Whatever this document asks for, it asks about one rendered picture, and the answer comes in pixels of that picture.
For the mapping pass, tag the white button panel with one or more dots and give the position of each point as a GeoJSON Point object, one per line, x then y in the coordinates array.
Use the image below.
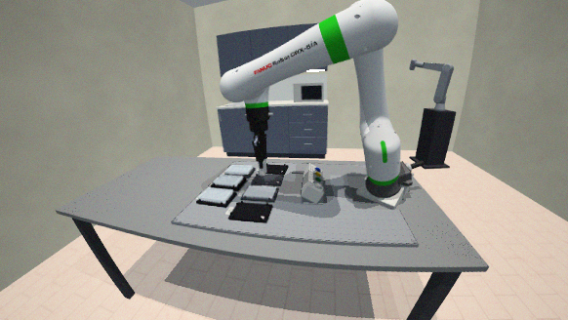
{"type": "Point", "coordinates": [312, 184]}

